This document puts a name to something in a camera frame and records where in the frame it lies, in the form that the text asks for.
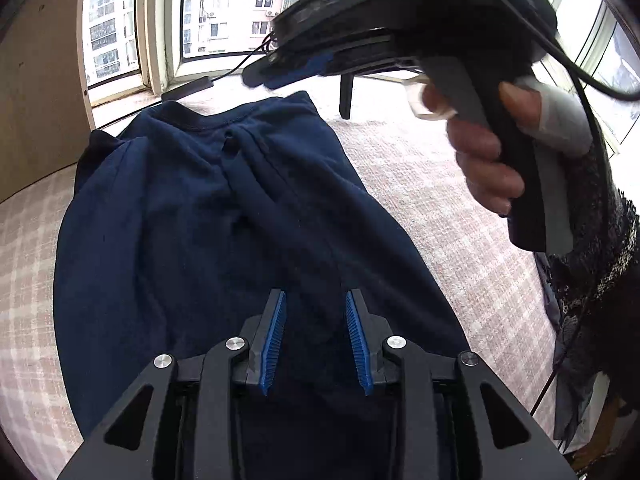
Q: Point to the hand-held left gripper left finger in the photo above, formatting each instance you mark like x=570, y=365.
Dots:
x=274, y=340

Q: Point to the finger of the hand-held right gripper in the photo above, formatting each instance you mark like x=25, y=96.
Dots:
x=300, y=69

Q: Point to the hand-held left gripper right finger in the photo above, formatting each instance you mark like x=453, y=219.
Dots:
x=359, y=340

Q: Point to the navy blue t-shirt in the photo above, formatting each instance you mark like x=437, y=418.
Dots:
x=175, y=235

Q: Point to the person's right hand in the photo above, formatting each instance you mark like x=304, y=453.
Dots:
x=480, y=160

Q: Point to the black stand leg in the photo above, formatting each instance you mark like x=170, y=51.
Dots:
x=346, y=97

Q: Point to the pink plaid bed cover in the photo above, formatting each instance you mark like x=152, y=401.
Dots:
x=450, y=220

